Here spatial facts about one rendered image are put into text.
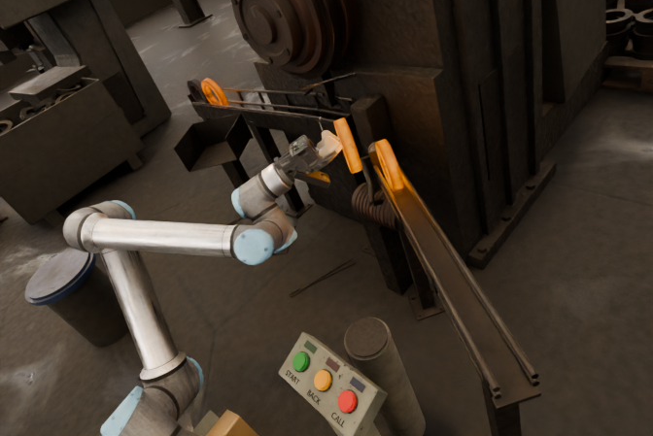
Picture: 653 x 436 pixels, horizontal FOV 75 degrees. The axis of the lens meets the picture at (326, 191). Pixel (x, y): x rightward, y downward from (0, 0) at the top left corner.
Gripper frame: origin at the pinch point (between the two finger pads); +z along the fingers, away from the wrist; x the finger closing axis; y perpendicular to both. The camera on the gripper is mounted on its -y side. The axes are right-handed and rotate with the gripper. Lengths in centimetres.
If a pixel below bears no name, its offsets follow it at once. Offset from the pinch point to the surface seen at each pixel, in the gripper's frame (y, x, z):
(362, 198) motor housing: -30.7, 12.9, -9.2
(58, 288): -3, 38, -141
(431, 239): -20.7, -29.0, 5.7
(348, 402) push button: -17, -59, -24
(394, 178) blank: -14.7, -7.5, 5.3
